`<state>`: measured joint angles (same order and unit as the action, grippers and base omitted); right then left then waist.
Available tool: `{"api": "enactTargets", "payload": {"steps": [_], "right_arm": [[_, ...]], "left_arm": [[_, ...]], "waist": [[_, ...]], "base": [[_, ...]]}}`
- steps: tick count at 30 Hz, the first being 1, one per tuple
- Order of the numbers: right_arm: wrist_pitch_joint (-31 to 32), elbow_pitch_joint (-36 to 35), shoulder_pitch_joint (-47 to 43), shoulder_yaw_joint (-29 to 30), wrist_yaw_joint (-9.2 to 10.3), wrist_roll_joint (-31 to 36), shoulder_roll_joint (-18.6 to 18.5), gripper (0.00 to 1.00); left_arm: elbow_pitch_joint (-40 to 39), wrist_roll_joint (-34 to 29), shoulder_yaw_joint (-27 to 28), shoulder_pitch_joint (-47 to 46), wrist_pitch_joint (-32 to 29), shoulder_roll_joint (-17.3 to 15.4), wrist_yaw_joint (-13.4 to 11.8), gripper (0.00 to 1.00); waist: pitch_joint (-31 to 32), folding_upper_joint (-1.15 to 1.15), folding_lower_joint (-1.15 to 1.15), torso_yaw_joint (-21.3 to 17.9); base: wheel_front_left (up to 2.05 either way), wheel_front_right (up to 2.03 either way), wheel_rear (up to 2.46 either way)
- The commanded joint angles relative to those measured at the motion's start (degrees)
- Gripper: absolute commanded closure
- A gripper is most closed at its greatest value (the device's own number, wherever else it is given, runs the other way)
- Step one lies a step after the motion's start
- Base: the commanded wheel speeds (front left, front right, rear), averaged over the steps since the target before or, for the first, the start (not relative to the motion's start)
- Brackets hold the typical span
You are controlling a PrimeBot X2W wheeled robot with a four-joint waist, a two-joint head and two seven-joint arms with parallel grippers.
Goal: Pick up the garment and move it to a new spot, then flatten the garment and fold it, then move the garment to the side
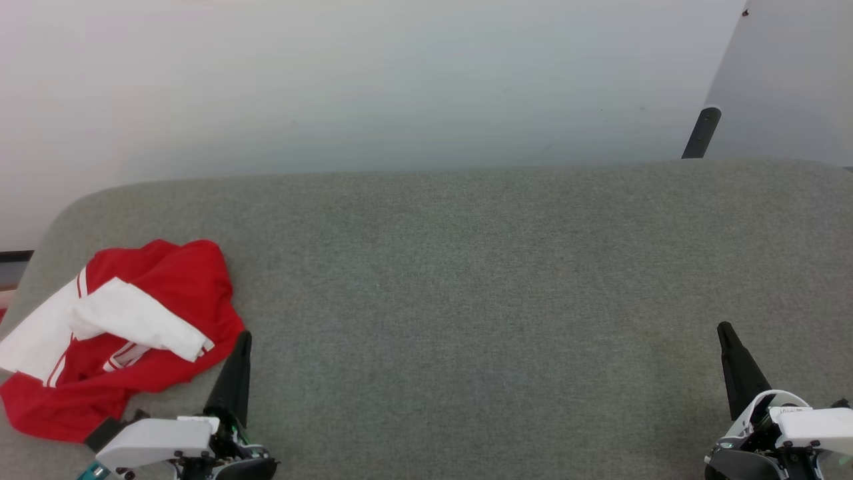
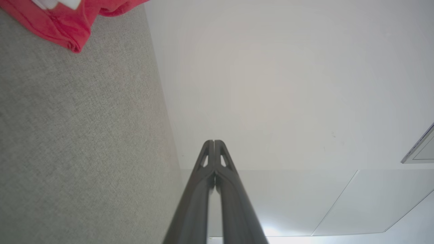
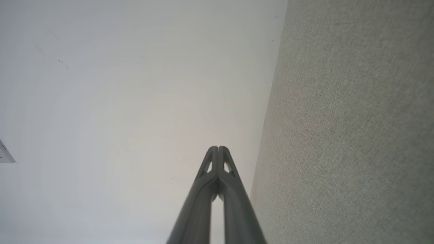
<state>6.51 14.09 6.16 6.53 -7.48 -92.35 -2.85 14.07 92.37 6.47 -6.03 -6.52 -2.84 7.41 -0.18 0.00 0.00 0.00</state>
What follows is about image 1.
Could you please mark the black post with white cap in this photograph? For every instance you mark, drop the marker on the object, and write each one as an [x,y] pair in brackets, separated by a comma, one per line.
[701,133]

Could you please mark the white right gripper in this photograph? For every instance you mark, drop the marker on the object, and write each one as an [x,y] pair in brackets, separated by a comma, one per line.
[810,426]

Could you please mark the red and white shirt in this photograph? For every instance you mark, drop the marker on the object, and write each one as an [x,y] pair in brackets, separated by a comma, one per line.
[186,280]

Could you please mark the white flat board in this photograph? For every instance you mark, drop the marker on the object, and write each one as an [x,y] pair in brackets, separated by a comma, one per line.
[786,80]

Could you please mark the black skirting strip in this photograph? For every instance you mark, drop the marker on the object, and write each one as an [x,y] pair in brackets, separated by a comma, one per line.
[14,256]

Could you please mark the teal left camera connector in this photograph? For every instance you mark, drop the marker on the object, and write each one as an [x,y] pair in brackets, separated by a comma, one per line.
[93,472]

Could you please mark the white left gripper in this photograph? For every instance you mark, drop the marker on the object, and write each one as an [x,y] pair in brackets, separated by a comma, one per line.
[156,441]

